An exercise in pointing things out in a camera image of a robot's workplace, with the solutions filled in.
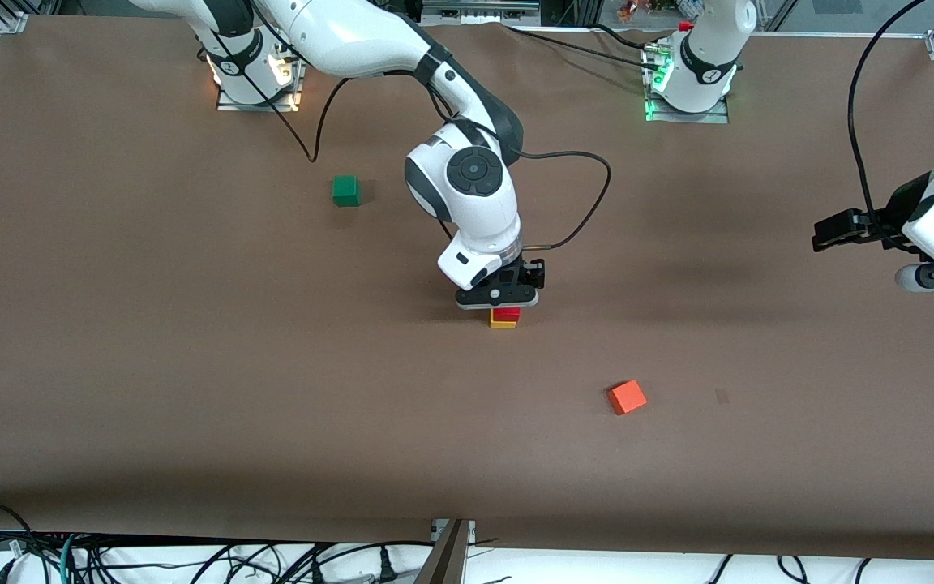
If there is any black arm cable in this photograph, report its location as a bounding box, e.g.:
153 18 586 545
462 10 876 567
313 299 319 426
847 0 932 244
228 32 613 251

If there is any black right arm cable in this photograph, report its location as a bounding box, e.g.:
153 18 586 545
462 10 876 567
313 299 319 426
228 32 613 251

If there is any orange wooden block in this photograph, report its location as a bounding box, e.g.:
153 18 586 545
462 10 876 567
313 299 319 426
606 380 648 416

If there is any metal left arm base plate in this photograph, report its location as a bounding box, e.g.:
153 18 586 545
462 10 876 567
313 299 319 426
644 45 731 124

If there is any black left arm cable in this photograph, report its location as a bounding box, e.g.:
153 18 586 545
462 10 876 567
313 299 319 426
847 0 932 244

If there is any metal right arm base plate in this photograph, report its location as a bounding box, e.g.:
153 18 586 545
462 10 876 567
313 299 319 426
216 49 307 113

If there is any black cable on table cover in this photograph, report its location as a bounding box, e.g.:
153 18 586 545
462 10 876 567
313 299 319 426
506 23 669 72

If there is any brown table cover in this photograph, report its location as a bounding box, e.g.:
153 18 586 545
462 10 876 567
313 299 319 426
0 15 934 562

